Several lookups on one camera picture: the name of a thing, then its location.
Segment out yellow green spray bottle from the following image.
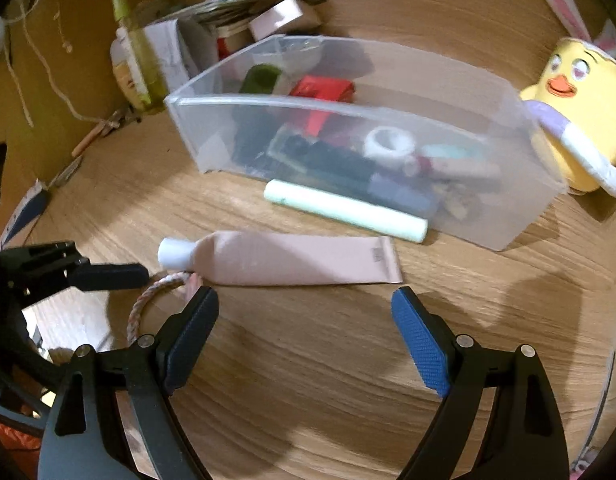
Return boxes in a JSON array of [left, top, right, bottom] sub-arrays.
[[112, 0, 168, 110]]

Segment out clear plastic storage bin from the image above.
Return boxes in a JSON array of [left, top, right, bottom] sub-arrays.
[[167, 35, 565, 250]]

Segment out purple lip gloss tube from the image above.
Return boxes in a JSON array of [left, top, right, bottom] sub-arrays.
[[368, 174, 439, 219]]

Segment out stack of books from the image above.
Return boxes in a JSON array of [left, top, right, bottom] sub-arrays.
[[163, 0, 273, 60]]

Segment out small white cardboard box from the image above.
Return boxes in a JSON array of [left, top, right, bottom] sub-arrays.
[[248, 0, 322, 41]]

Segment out blue Max staples box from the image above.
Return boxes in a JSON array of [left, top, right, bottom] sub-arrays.
[[305, 141, 378, 181]]

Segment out white bowl of stones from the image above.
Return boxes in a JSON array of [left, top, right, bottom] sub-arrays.
[[253, 41, 322, 76]]

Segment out pink braided hair tie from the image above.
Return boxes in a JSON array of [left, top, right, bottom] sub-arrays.
[[124, 270, 204, 348]]

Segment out red foil pouch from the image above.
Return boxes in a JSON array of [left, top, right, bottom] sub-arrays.
[[290, 75, 356, 136]]

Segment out mint green tube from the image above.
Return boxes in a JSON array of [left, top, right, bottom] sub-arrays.
[[264, 180, 428, 243]]

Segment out pale pink lip balm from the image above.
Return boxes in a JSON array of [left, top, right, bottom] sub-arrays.
[[402, 155, 500, 180]]

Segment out dark green spray bottle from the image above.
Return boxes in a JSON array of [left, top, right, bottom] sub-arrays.
[[240, 64, 283, 94]]

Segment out small patterned sachet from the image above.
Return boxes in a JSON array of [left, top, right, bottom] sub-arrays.
[[267, 126, 312, 172]]

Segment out pink cream tube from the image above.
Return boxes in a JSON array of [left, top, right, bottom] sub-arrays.
[[157, 231, 402, 287]]

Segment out white charging cable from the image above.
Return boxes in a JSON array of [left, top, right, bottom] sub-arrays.
[[2, 0, 122, 129]]

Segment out beige cream tube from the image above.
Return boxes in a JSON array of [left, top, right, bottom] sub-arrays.
[[110, 39, 143, 110]]

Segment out folded white paper leaflets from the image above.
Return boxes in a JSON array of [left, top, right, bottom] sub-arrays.
[[143, 18, 219, 92]]

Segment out white tape roll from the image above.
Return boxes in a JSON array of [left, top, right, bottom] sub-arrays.
[[363, 126, 416, 158]]

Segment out yellow chick bunny plush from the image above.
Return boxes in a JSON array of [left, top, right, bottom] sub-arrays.
[[520, 0, 616, 198]]

